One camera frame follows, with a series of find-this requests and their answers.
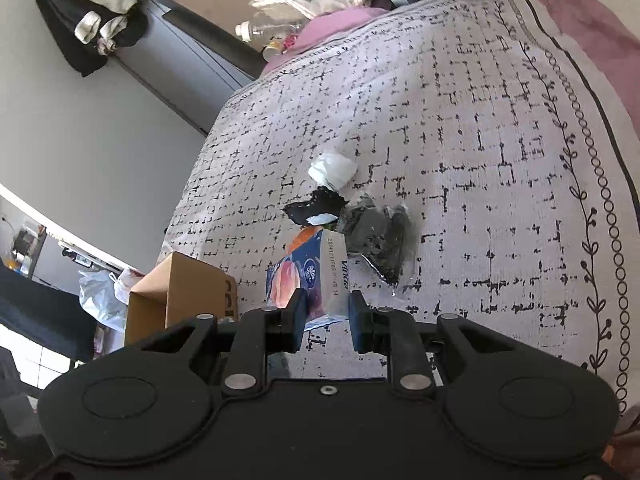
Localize clear plastic bottle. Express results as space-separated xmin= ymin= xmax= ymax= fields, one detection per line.
xmin=234 ymin=9 xmax=312 ymax=46

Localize cardboard box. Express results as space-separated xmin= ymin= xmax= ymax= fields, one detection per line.
xmin=123 ymin=251 xmax=237 ymax=347

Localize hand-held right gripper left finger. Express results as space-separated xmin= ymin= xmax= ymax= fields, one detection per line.
xmin=132 ymin=288 xmax=308 ymax=395

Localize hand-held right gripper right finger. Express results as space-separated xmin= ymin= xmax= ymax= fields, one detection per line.
xmin=348 ymin=289 xmax=507 ymax=394

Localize dark chair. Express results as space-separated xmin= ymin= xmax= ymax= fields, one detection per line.
xmin=0 ymin=264 xmax=98 ymax=363

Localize brown framed panel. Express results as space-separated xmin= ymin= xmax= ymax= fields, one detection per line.
xmin=154 ymin=0 xmax=273 ymax=81

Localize blue tissue pack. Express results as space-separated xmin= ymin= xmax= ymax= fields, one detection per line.
xmin=265 ymin=231 xmax=351 ymax=332

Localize white plastic bag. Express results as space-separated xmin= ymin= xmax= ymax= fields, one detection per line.
xmin=78 ymin=267 xmax=147 ymax=332

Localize pile of dark and white clothes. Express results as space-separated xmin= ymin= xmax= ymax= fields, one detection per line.
xmin=31 ymin=0 xmax=151 ymax=79

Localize black torn wrapper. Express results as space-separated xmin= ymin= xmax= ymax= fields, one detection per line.
xmin=283 ymin=186 xmax=349 ymax=226

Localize white black patterned blanket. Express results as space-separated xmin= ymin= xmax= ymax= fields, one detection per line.
xmin=157 ymin=0 xmax=640 ymax=433

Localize grey socks in clear bag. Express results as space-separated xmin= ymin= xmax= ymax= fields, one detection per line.
xmin=337 ymin=195 xmax=419 ymax=292

